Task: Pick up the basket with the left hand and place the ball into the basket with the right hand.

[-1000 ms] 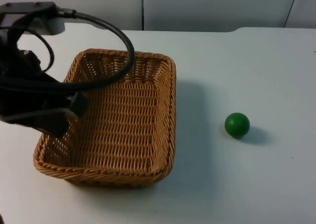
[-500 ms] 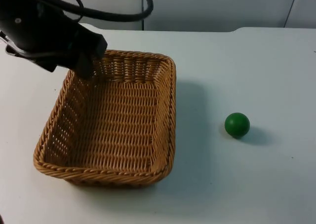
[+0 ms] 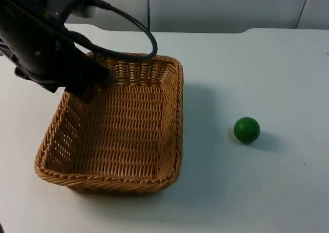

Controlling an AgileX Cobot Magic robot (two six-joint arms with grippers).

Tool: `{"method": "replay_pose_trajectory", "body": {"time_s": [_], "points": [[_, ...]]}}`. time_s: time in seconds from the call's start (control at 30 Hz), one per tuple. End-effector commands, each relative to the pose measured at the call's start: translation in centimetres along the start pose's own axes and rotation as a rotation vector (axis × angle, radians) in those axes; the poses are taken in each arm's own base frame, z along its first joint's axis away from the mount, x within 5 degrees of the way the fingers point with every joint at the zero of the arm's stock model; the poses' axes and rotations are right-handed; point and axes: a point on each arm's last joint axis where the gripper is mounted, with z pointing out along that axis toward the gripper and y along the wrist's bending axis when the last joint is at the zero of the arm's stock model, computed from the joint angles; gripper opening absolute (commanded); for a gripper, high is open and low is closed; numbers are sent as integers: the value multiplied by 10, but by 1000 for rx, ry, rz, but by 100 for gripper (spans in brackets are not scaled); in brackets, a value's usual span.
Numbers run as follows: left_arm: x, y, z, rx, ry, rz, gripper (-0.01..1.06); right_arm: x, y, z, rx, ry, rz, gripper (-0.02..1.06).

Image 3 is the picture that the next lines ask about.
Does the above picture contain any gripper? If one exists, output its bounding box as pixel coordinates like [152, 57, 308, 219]
[14, 10, 112, 104]

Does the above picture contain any pale brown wicker basket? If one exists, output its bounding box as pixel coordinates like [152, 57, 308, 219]
[34, 51, 185, 196]

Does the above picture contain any green ball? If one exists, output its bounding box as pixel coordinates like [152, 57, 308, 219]
[233, 116, 261, 145]

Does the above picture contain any black cable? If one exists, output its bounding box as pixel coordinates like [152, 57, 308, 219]
[68, 0, 158, 62]

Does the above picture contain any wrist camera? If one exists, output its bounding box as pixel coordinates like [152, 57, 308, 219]
[35, 0, 97, 19]

